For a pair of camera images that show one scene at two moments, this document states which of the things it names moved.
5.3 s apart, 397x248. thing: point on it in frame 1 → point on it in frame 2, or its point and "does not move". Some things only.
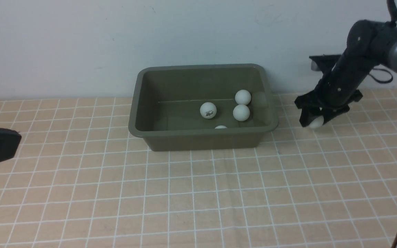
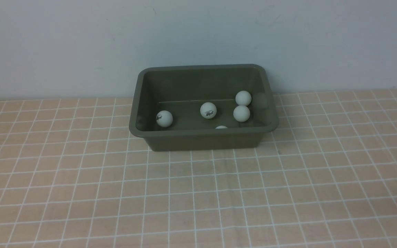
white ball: (317, 122) → (164, 118)
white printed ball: (208, 110) does not move
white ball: (243, 97) does not move
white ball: (241, 112) does not move
